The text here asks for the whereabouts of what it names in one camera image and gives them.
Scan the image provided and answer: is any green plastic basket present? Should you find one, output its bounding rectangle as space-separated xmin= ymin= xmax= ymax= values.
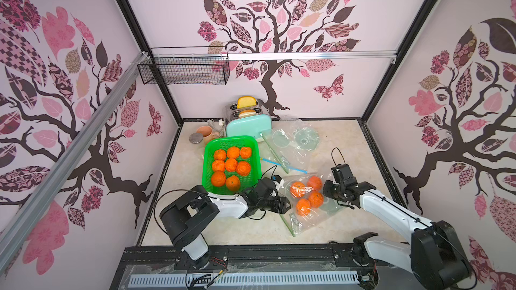
xmin=202 ymin=136 xmax=262 ymax=195

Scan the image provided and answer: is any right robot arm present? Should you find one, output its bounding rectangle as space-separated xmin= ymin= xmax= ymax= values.
xmin=322 ymin=164 xmax=478 ymax=289

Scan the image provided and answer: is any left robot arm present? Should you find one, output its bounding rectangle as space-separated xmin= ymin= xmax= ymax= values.
xmin=157 ymin=178 xmax=292 ymax=263

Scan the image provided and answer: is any aluminium rail bar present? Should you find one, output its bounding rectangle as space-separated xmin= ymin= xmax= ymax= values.
xmin=1 ymin=52 xmax=149 ymax=273

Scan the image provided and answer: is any white slotted cable duct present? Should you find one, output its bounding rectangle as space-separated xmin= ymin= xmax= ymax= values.
xmin=126 ymin=271 xmax=360 ymax=289

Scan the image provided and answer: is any black wire wall basket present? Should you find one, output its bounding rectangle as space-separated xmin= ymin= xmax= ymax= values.
xmin=138 ymin=44 xmax=230 ymax=85

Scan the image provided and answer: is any clear green-strip bag of oranges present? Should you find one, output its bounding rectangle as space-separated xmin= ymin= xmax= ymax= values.
xmin=279 ymin=173 xmax=344 ymax=237

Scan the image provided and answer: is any mint green toaster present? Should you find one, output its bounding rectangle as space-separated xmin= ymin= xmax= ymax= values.
xmin=224 ymin=99 xmax=272 ymax=140

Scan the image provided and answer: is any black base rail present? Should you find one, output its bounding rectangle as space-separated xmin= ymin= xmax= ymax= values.
xmin=114 ymin=242 xmax=392 ymax=281

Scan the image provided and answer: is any pink ceramic mug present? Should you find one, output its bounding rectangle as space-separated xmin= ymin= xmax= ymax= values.
xmin=196 ymin=126 xmax=220 ymax=144

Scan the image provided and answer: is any yellow toast slice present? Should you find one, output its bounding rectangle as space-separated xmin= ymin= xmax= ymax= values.
xmin=236 ymin=96 xmax=257 ymax=109

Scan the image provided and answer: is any orange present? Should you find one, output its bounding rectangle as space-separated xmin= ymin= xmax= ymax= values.
xmin=210 ymin=171 xmax=227 ymax=187
xmin=213 ymin=150 xmax=227 ymax=162
xmin=227 ymin=146 xmax=240 ymax=159
xmin=239 ymin=147 xmax=253 ymax=159
xmin=212 ymin=159 xmax=225 ymax=172
xmin=225 ymin=158 xmax=238 ymax=173
xmin=225 ymin=175 xmax=241 ymax=192
xmin=236 ymin=161 xmax=251 ymax=177

